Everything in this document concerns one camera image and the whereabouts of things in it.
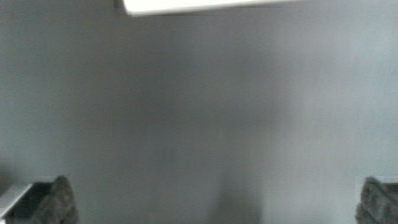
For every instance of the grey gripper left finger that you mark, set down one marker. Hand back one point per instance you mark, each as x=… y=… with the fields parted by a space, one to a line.
x=38 y=203

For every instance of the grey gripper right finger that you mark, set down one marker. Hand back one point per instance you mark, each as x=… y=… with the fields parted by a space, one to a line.
x=378 y=207

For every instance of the white marker base sheet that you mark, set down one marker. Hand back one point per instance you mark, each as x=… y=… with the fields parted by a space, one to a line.
x=157 y=7

